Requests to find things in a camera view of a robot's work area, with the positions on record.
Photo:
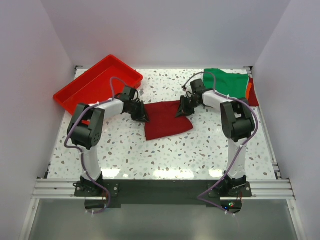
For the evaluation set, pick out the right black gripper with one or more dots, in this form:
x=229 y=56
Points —
x=183 y=110

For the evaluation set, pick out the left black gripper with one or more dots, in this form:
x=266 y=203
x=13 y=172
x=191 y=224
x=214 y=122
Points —
x=141 y=116

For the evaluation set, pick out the dark red polo shirt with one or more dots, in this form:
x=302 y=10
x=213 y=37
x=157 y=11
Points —
x=163 y=121

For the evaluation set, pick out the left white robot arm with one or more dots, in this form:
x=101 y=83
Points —
x=86 y=127

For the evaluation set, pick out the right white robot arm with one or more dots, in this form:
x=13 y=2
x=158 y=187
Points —
x=238 y=126

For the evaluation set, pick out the red plastic tray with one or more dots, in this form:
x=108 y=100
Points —
x=94 y=85

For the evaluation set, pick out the folded green t shirt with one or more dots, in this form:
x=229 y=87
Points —
x=232 y=84

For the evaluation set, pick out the folded orange shirt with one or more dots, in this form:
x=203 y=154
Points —
x=248 y=90

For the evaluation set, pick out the folded dark red shirt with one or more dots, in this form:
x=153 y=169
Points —
x=253 y=101

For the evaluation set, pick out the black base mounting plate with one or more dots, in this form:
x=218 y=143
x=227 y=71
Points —
x=117 y=193

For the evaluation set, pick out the aluminium frame rail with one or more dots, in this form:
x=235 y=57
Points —
x=280 y=189

